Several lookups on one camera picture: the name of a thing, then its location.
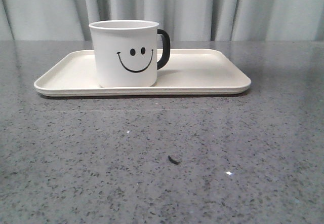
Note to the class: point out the cream rectangular plastic tray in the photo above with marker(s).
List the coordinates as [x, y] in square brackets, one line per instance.
[188, 72]

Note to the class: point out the pale grey-green curtain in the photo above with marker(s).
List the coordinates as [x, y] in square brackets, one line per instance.
[184, 20]

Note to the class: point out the small dark debris scrap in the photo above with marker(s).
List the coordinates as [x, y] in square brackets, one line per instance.
[173, 161]

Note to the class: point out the white smiley mug black handle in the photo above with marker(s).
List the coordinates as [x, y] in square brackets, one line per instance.
[128, 53]

